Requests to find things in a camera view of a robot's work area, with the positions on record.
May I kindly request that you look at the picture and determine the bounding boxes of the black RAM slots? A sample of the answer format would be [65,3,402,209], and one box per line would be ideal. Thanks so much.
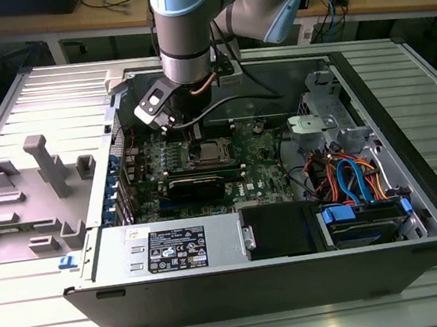
[161,116,238,144]

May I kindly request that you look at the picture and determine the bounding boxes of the black RAM stick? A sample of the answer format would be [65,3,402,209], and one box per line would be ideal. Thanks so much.
[165,159,243,181]

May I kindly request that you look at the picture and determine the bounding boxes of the green motherboard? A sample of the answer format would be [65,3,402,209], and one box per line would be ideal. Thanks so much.
[119,112,300,227]

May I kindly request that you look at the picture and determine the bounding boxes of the black graphics card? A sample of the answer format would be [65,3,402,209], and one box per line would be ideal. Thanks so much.
[163,172,228,207]

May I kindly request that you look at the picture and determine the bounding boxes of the wooden workbench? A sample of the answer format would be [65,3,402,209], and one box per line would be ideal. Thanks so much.
[0,0,437,71]

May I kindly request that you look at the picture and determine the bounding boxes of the black drive bay box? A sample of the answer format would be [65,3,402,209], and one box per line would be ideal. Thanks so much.
[237,197,326,263]

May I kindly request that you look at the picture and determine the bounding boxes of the silver power supply unit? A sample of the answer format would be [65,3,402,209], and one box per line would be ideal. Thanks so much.
[86,210,252,283]

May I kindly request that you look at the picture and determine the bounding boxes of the grey parts rack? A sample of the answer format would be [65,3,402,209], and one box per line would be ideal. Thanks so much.
[0,127,106,265]

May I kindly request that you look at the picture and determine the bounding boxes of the black open PC case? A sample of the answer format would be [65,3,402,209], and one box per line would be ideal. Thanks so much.
[36,27,437,327]

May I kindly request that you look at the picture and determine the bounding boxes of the small blue plastic clip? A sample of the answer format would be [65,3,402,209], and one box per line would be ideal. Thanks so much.
[56,254,79,272]

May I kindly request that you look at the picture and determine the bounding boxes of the hard disk in blue carrier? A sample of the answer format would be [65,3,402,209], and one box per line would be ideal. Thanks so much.
[314,193,418,251]

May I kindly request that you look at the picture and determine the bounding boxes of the copper coloured cable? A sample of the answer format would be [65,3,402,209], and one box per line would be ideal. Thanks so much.
[187,71,219,96]

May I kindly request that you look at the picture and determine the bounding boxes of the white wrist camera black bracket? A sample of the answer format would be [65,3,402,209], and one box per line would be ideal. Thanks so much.
[130,77,179,135]

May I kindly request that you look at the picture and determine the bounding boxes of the black camera cable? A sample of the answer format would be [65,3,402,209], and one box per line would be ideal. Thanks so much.
[158,55,287,131]

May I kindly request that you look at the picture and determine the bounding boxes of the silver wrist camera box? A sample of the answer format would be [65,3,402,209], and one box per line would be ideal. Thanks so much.
[211,55,245,89]

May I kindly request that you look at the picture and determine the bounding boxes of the silver drive cage bracket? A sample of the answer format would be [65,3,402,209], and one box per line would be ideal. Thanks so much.
[279,65,377,156]

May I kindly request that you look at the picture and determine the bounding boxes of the blue flat wire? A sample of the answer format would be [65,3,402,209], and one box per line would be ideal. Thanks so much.
[336,156,372,207]

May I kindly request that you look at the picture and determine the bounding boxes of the orange wire bundle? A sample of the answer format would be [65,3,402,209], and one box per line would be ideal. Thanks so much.
[306,143,390,208]

